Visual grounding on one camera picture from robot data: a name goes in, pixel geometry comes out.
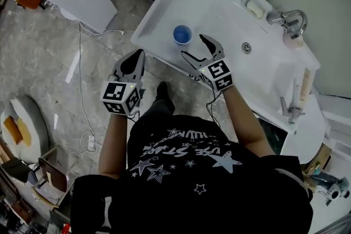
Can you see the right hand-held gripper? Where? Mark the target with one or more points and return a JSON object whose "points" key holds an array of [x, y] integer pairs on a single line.
{"points": [[218, 74]]}

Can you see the yellow cloth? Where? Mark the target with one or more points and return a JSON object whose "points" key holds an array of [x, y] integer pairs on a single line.
{"points": [[16, 128]]}

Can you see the blue cup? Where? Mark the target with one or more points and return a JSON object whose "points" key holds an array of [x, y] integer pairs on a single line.
{"points": [[182, 33]]}

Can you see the white soap bar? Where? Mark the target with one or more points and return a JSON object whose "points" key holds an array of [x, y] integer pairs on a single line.
{"points": [[255, 8]]}

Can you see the silver laptop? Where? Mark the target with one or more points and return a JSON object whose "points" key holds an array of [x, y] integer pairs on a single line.
{"points": [[82, 0]]}

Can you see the person's black trouser leg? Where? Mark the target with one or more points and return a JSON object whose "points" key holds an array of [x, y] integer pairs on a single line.
{"points": [[160, 108]]}

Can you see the person's black shoe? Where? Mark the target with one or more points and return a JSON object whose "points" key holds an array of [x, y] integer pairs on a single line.
{"points": [[161, 90]]}

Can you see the person's left forearm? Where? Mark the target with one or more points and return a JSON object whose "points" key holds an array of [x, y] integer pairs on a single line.
{"points": [[113, 145]]}

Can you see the white round basin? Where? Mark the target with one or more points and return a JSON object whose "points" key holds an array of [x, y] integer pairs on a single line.
{"points": [[307, 134]]}

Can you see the white round stool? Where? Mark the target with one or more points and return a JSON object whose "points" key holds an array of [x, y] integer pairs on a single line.
{"points": [[68, 14]]}

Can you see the chrome faucet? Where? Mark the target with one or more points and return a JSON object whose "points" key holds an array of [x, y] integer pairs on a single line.
{"points": [[297, 17]]}

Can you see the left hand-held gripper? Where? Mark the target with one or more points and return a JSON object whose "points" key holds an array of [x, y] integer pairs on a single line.
{"points": [[115, 91]]}

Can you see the white sink basin container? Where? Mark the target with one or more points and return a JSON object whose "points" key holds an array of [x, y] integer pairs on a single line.
{"points": [[235, 24]]}

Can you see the wooden box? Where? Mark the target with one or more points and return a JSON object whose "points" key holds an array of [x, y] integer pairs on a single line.
{"points": [[319, 157]]}

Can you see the pale pink cup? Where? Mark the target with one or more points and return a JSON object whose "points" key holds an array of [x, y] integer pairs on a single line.
{"points": [[292, 42]]}

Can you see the black chair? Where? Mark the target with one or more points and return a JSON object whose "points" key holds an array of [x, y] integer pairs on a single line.
{"points": [[16, 170]]}

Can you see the person's right forearm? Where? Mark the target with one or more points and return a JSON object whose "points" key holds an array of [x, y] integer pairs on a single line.
{"points": [[244, 120]]}

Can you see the black star print t-shirt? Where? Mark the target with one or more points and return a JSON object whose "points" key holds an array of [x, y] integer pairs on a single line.
{"points": [[192, 186]]}

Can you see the clear soap dish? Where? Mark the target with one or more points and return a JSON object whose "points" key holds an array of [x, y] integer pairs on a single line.
{"points": [[244, 0]]}

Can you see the white power adapter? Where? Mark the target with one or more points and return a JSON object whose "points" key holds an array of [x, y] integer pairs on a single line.
{"points": [[91, 143]]}

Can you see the brown chair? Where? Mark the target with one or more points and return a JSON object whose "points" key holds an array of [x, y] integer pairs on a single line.
{"points": [[53, 175]]}

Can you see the grey round pouf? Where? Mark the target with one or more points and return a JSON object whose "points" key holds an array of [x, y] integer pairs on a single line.
{"points": [[35, 123]]}

